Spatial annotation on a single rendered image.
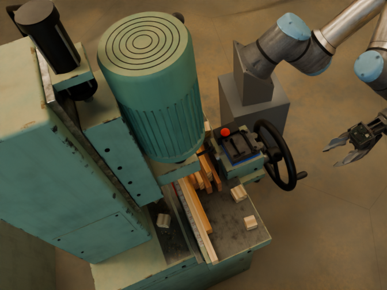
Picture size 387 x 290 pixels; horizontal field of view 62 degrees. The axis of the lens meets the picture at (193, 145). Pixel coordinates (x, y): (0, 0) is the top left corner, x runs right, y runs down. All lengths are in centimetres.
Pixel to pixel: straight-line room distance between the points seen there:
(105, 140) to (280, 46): 102
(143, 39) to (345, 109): 200
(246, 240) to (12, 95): 74
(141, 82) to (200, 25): 248
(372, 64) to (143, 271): 100
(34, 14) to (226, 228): 77
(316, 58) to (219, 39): 139
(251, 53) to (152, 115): 98
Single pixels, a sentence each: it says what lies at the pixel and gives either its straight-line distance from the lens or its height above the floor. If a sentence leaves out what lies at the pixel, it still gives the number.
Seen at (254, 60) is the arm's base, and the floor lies 81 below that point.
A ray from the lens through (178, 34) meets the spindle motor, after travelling 60.
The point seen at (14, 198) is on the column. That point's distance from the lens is 70.
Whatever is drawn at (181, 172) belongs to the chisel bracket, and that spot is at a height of 104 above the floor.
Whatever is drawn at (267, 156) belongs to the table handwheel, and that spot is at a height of 83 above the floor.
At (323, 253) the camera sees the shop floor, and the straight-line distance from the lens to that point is 199.
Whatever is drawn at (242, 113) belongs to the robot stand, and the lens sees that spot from 165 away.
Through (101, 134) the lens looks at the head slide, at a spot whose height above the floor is 139.
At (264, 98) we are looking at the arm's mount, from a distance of 167.
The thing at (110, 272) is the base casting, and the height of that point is 80.
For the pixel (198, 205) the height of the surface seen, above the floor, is 94.
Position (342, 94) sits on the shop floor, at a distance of 254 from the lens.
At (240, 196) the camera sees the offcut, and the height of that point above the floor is 93.
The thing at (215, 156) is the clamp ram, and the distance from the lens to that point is 105.
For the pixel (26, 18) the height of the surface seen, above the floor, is 162.
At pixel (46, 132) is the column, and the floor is 150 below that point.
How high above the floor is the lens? 189
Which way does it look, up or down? 59 degrees down
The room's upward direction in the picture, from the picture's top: 13 degrees counter-clockwise
